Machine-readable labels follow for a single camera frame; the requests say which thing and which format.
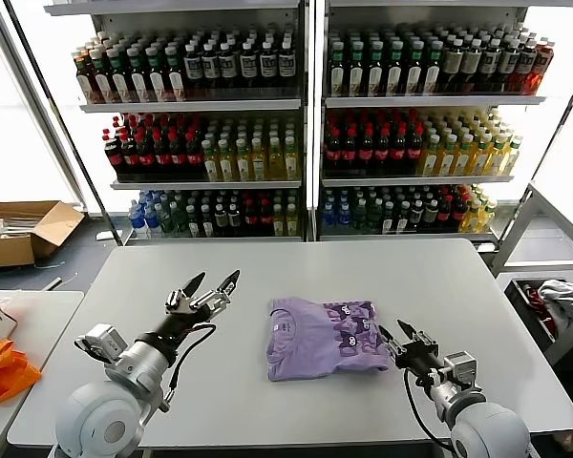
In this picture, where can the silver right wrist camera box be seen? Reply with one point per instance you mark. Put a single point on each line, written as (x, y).
(460, 367)

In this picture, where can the dark bottle beige label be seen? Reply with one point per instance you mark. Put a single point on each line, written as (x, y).
(453, 64)
(473, 64)

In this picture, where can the small white carton box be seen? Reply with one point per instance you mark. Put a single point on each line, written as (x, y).
(0, 325)

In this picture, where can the green white label tea bottle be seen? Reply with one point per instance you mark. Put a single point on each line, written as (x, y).
(415, 71)
(357, 71)
(139, 81)
(396, 71)
(339, 71)
(103, 81)
(176, 78)
(376, 71)
(120, 81)
(434, 71)
(157, 80)

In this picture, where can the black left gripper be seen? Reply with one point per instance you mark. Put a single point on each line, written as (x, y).
(181, 326)

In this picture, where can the white flat foot plate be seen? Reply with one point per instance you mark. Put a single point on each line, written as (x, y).
(107, 235)

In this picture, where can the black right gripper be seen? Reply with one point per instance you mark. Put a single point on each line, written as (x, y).
(420, 360)

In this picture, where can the small dark bottle white label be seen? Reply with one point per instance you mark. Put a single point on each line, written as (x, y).
(389, 219)
(195, 223)
(221, 222)
(403, 219)
(417, 217)
(431, 217)
(235, 220)
(208, 223)

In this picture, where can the small cola bottle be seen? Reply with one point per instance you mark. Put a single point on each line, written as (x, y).
(458, 214)
(252, 219)
(266, 219)
(446, 214)

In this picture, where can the green clear drink bottle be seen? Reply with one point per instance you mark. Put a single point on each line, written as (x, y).
(375, 217)
(360, 217)
(169, 222)

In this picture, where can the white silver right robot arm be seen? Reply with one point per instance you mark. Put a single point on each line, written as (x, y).
(487, 429)

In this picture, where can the dark bottle grey square label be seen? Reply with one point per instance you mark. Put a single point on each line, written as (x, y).
(288, 65)
(510, 63)
(229, 66)
(195, 67)
(269, 65)
(249, 66)
(492, 63)
(212, 67)

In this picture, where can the blue label water bottle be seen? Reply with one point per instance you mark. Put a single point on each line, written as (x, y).
(330, 217)
(154, 222)
(345, 217)
(137, 222)

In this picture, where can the yellow juice bottle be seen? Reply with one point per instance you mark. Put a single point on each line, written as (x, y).
(466, 160)
(449, 160)
(431, 160)
(499, 160)
(277, 164)
(261, 164)
(292, 164)
(514, 160)
(227, 164)
(482, 160)
(212, 164)
(244, 164)

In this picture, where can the amber tea bottle white label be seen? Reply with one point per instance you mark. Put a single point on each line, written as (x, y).
(87, 83)

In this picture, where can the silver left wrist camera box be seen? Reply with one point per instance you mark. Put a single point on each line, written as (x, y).
(102, 341)

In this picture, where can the cola bottle red cap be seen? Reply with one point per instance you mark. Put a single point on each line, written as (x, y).
(350, 152)
(195, 155)
(415, 152)
(163, 155)
(114, 155)
(367, 152)
(131, 155)
(399, 152)
(147, 155)
(384, 152)
(333, 152)
(179, 155)

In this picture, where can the red crumpled cloth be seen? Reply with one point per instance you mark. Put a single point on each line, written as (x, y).
(536, 297)

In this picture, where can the open brown cardboard box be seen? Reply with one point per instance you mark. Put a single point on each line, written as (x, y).
(9, 250)

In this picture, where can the grey slanted frame pole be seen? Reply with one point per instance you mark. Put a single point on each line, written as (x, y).
(56, 107)

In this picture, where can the grey metal shelf unit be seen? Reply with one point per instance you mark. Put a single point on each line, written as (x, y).
(434, 101)
(196, 106)

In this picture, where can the orange fabric bag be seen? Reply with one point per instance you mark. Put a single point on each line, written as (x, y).
(5, 377)

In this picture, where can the small grey floor strip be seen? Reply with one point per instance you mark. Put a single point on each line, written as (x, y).
(53, 283)

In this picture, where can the white packaged items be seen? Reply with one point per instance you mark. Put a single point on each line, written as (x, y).
(19, 224)

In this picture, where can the black plastic crate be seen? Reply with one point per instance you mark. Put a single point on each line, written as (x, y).
(525, 310)

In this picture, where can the red drink bottle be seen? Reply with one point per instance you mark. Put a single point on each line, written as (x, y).
(527, 63)
(545, 62)

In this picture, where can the purple t-shirt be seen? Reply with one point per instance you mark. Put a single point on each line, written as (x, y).
(305, 343)

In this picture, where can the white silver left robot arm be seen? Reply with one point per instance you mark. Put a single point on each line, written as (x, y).
(138, 367)

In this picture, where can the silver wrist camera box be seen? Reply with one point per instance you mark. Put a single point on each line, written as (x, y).
(102, 341)
(460, 367)

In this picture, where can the small yellow drink bottle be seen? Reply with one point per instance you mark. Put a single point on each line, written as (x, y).
(473, 220)
(487, 218)
(292, 222)
(279, 222)

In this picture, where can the grey metal trolley frame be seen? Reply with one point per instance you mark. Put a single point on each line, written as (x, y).
(515, 234)

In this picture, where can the white grey crumpled cloth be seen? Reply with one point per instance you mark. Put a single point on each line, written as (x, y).
(566, 296)

